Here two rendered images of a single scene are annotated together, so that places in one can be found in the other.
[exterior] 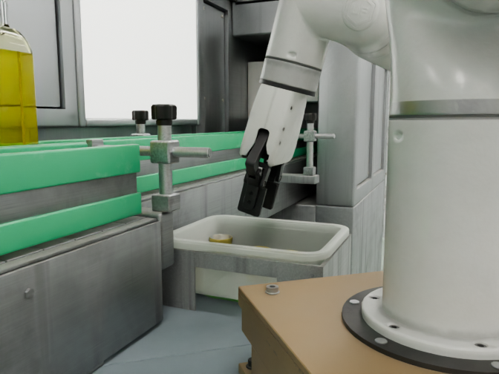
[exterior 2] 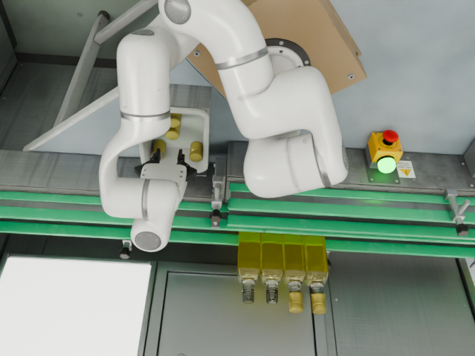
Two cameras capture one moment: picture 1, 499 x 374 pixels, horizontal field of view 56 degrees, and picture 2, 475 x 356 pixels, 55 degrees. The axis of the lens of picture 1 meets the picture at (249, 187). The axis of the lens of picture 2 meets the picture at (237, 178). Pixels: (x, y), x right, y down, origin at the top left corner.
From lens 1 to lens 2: 0.99 m
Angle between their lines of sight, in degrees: 70
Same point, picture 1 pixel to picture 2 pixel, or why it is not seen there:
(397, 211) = not seen: hidden behind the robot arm
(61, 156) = (276, 208)
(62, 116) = (169, 266)
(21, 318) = not seen: hidden behind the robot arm
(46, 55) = (174, 299)
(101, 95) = (133, 277)
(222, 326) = (220, 121)
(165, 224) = (223, 173)
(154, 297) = (233, 150)
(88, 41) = (137, 309)
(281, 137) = (182, 173)
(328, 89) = not seen: outside the picture
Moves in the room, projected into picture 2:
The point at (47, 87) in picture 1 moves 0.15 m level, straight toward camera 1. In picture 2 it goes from (176, 282) to (215, 265)
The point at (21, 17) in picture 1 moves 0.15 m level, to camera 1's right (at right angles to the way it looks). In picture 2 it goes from (188, 317) to (163, 293)
